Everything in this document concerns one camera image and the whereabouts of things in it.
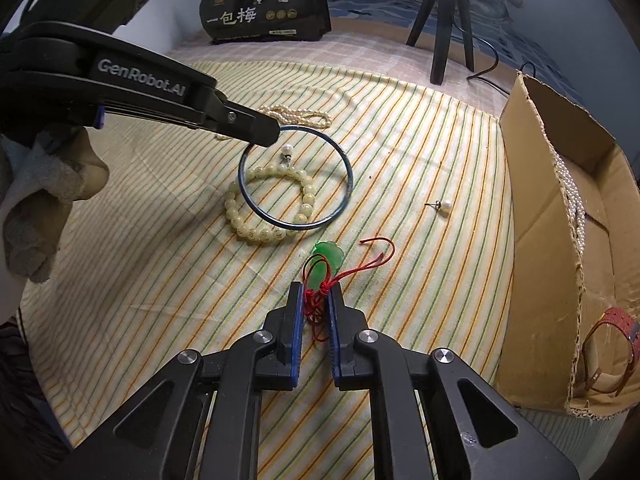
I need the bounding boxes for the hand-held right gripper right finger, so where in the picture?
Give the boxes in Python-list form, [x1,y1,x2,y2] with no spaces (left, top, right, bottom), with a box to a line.
[326,285,583,480]

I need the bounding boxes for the blue metal bangle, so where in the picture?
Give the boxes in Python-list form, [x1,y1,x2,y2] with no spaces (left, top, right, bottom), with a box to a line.
[238,127,354,232]

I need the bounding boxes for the black power cable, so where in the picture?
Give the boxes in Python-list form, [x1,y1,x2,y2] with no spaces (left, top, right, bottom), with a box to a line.
[466,35,541,97]

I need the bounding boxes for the green jade pendant red cord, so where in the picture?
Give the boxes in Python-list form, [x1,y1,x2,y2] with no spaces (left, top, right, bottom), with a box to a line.
[301,236,396,347]

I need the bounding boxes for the small pearl necklace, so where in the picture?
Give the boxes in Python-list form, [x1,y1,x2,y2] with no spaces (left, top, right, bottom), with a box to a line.
[215,104,333,141]

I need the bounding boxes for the red watch strap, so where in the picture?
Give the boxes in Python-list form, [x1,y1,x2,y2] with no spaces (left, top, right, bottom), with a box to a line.
[575,307,640,396]

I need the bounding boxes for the cream beaded bracelet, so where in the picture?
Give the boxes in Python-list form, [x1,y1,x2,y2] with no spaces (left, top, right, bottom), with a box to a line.
[223,164,317,244]

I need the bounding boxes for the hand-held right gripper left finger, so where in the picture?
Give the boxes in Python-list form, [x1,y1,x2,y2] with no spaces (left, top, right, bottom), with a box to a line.
[57,282,303,480]

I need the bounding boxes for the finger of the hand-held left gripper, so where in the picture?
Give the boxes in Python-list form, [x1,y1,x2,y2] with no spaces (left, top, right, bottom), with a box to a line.
[201,86,282,147]

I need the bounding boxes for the black tripod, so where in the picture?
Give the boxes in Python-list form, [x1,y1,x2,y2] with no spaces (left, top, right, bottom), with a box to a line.
[406,0,476,86]

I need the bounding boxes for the cardboard box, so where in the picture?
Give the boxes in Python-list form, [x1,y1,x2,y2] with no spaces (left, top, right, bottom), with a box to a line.
[492,71,640,418]

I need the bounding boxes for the beige checked blanket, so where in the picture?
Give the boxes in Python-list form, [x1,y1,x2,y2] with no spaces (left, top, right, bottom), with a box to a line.
[165,27,518,121]

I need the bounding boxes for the long pearl necklace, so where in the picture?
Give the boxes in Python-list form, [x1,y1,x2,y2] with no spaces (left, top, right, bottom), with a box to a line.
[552,152,588,261]

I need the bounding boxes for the blue patterned bedsheet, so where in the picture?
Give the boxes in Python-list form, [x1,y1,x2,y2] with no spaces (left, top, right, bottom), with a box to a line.
[320,0,576,91]

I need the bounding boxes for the person's left hand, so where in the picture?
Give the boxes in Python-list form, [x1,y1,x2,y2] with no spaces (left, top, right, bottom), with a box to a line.
[0,127,110,284]

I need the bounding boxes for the black snack bag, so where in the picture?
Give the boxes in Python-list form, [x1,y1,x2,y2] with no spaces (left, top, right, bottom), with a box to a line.
[199,0,333,45]

